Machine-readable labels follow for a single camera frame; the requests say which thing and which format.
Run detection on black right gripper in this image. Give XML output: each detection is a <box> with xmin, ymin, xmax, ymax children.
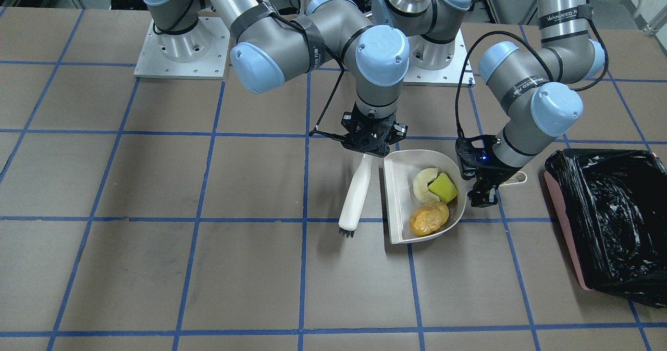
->
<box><xmin>341</xmin><ymin>106</ymin><xmax>408</xmax><ymax>157</ymax></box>

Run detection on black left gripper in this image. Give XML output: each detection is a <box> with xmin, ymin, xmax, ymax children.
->
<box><xmin>455</xmin><ymin>135</ymin><xmax>519</xmax><ymax>208</ymax></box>

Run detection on yellow-green sponge piece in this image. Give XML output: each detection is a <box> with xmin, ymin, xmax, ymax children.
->
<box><xmin>427</xmin><ymin>172</ymin><xmax>459</xmax><ymax>204</ymax></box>

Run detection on cream plastic dustpan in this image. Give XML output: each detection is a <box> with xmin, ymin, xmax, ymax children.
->
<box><xmin>383</xmin><ymin>149</ymin><xmax>528</xmax><ymax>245</ymax></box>

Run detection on yellow-brown toy potato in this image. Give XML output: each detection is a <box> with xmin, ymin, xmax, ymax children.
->
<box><xmin>409</xmin><ymin>201</ymin><xmax>450</xmax><ymax>236</ymax></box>

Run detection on pale curved fruit peel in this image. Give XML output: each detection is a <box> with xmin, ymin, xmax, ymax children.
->
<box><xmin>412</xmin><ymin>168</ymin><xmax>440</xmax><ymax>204</ymax></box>

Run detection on cream hand brush black bristles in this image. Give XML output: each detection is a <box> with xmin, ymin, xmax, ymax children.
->
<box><xmin>339</xmin><ymin>154</ymin><xmax>373</xmax><ymax>237</ymax></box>

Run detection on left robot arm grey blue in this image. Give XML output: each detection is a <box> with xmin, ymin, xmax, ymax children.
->
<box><xmin>372</xmin><ymin>0</ymin><xmax>608</xmax><ymax>208</ymax></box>

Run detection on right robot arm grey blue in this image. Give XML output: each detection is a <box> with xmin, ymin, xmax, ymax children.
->
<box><xmin>135</xmin><ymin>0</ymin><xmax>410</xmax><ymax>157</ymax></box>

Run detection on bin with black bag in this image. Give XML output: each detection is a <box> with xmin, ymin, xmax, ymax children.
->
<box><xmin>544</xmin><ymin>148</ymin><xmax>666</xmax><ymax>308</ymax></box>

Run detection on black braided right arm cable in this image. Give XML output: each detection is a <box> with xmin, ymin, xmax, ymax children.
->
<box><xmin>237</xmin><ymin>0</ymin><xmax>347</xmax><ymax>143</ymax></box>

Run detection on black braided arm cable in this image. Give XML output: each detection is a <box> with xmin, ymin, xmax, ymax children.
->
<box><xmin>237</xmin><ymin>0</ymin><xmax>347</xmax><ymax>143</ymax></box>
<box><xmin>454</xmin><ymin>31</ymin><xmax>554</xmax><ymax>139</ymax></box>

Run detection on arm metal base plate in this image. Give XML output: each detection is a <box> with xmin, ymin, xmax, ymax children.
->
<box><xmin>403</xmin><ymin>30</ymin><xmax>476</xmax><ymax>87</ymax></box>
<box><xmin>134</xmin><ymin>17</ymin><xmax>230</xmax><ymax>80</ymax></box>

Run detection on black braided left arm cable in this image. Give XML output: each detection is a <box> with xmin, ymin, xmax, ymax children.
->
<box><xmin>454</xmin><ymin>31</ymin><xmax>554</xmax><ymax>139</ymax></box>

